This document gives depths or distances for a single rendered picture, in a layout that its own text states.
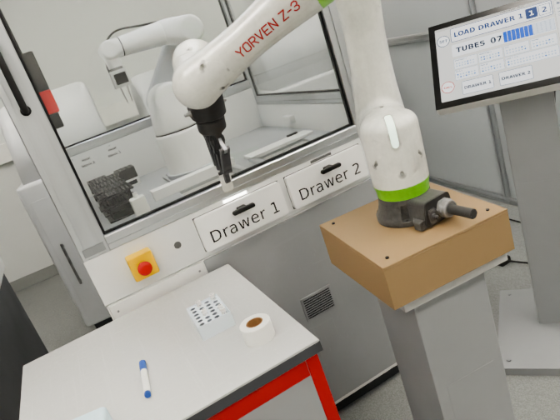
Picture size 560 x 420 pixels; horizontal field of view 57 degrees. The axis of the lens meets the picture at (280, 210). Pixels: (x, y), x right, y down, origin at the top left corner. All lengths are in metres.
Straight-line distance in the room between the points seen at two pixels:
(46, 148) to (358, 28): 0.84
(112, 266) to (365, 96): 0.83
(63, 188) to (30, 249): 3.49
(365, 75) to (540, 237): 1.02
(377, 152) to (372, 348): 1.01
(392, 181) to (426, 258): 0.19
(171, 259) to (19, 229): 3.44
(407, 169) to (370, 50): 0.30
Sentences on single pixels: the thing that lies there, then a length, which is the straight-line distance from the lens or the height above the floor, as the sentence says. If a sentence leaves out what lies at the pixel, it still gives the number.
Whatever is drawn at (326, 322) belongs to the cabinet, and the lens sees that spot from 1.84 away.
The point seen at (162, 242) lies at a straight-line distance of 1.55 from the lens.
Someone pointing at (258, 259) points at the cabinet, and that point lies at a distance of 1.65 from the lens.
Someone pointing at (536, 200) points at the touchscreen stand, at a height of 0.55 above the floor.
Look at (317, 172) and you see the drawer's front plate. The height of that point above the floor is 0.90.
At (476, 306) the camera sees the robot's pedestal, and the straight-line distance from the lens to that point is 1.34.
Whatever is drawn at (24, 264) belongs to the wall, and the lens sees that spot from 5.01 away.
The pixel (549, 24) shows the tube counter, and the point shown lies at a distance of 1.84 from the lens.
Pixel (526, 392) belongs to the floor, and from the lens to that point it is 2.02.
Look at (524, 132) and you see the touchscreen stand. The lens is 1.89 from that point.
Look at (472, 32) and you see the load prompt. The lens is 1.87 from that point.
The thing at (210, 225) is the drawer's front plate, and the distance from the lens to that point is 1.55.
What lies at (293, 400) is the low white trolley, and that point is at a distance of 1.15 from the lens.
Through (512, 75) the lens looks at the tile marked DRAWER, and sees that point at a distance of 1.77.
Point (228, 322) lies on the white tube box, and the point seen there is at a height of 0.77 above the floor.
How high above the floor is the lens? 1.36
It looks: 19 degrees down
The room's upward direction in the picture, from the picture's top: 19 degrees counter-clockwise
